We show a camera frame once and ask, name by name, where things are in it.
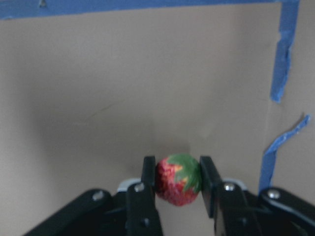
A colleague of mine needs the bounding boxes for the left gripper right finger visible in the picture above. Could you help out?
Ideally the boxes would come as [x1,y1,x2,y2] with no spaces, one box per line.
[199,156,315,236]

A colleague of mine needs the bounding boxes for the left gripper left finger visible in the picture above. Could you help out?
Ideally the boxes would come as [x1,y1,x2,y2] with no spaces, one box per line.
[26,156,163,236]

